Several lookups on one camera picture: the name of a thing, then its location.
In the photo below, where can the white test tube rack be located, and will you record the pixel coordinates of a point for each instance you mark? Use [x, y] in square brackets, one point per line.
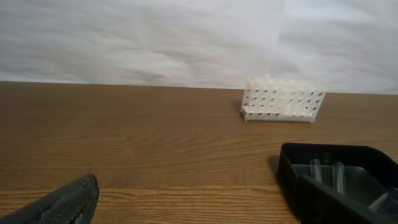
[280, 116]

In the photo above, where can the black tray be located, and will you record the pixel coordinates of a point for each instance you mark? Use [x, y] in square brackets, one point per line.
[342, 153]

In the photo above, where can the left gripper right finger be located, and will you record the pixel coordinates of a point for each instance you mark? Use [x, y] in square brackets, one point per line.
[326, 208]

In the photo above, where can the clear test tube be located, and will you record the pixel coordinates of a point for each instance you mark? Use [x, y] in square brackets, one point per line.
[384, 199]
[339, 179]
[315, 171]

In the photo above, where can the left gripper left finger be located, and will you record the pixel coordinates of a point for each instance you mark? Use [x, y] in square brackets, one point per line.
[62, 208]

